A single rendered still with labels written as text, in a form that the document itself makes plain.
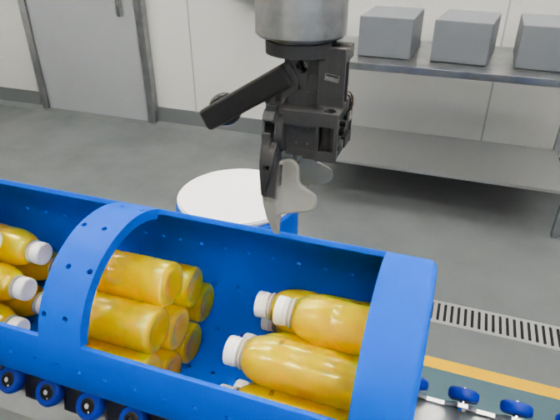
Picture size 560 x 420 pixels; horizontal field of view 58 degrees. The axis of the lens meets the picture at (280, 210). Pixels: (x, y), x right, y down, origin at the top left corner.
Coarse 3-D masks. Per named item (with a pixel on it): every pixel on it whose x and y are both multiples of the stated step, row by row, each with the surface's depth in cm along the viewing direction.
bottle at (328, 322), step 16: (304, 304) 65; (320, 304) 65; (336, 304) 65; (352, 304) 65; (288, 320) 66; (304, 320) 64; (320, 320) 64; (336, 320) 63; (352, 320) 63; (304, 336) 65; (320, 336) 64; (336, 336) 63; (352, 336) 62; (352, 352) 63
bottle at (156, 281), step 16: (112, 256) 74; (128, 256) 74; (144, 256) 74; (112, 272) 72; (128, 272) 72; (144, 272) 71; (160, 272) 71; (176, 272) 74; (112, 288) 73; (128, 288) 72; (144, 288) 71; (160, 288) 70; (176, 288) 75; (160, 304) 71
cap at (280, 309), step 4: (280, 296) 68; (284, 296) 68; (280, 300) 67; (284, 300) 67; (288, 300) 67; (276, 304) 67; (280, 304) 67; (284, 304) 67; (288, 304) 67; (276, 308) 67; (280, 308) 66; (284, 308) 66; (272, 312) 67; (276, 312) 66; (280, 312) 66; (284, 312) 66; (272, 316) 67; (276, 316) 67; (280, 316) 66; (284, 316) 66; (272, 320) 67; (276, 320) 67; (280, 320) 67; (284, 320) 66; (280, 324) 67; (284, 324) 67
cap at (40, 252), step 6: (36, 246) 86; (42, 246) 86; (48, 246) 88; (30, 252) 86; (36, 252) 85; (42, 252) 87; (48, 252) 88; (30, 258) 86; (36, 258) 86; (42, 258) 87; (48, 258) 88; (42, 264) 87
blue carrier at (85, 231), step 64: (0, 192) 94; (64, 192) 81; (64, 256) 66; (192, 256) 87; (256, 256) 82; (320, 256) 77; (384, 256) 63; (64, 320) 64; (256, 320) 86; (384, 320) 55; (64, 384) 70; (128, 384) 63; (192, 384) 59; (384, 384) 52
